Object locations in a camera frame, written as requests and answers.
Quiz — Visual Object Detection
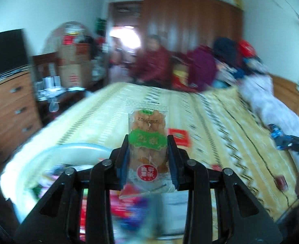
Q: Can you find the black flat television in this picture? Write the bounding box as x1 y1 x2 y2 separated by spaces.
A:
0 29 30 78

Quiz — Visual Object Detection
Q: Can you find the pile of mixed snack packets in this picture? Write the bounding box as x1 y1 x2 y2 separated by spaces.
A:
37 164 165 244

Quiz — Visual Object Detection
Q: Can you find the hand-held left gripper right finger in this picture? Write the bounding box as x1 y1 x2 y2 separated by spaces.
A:
167 135 283 244

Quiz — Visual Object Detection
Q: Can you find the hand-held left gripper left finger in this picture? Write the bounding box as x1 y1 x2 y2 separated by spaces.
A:
13 134 130 244

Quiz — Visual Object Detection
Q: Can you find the cloth covered round tabletop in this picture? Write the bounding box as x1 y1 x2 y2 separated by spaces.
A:
44 22 94 54

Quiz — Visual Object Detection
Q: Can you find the white router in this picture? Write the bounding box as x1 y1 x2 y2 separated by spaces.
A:
41 75 62 91

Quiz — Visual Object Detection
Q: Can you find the wooden drawer dresser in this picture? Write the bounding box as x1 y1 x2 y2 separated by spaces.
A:
0 66 43 168

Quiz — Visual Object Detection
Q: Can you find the white pink blanket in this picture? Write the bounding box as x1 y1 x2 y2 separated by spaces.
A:
241 74 299 138

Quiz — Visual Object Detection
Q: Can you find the dark wooden desk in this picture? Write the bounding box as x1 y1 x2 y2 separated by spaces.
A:
36 81 106 112

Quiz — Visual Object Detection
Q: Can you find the red gift box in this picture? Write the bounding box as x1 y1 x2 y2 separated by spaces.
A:
171 63 191 89

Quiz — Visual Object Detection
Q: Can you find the wooden headboard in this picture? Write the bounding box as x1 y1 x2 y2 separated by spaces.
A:
270 74 299 125

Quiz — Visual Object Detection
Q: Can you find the clear green-label pastry packet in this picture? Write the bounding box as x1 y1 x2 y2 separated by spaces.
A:
119 99 178 200

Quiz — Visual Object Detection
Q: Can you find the light blue plastic basin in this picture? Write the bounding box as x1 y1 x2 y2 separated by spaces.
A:
20 142 114 227

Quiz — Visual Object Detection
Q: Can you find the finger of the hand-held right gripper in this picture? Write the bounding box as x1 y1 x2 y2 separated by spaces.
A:
276 136 296 151
268 123 286 139

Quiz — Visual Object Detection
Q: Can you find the red packet on bed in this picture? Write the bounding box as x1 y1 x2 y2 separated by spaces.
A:
168 128 192 148

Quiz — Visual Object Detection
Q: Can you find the brown wooden wardrobe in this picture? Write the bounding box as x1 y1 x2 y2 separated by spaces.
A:
142 0 244 64

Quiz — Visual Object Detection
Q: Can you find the dark blue garment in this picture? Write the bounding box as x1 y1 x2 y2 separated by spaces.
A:
213 38 238 64

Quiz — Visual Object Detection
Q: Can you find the red garment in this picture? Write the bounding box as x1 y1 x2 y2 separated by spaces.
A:
237 40 257 58

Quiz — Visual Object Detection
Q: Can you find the yellow patterned bedsheet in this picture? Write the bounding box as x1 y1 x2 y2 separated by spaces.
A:
2 83 299 221

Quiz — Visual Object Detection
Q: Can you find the dark wooden chair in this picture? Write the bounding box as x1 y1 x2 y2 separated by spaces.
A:
32 53 61 87

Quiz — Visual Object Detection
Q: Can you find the green bag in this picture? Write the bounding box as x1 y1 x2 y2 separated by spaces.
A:
96 18 106 33

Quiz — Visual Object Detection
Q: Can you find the large cardboard box red print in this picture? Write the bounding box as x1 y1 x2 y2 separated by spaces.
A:
58 65 92 88

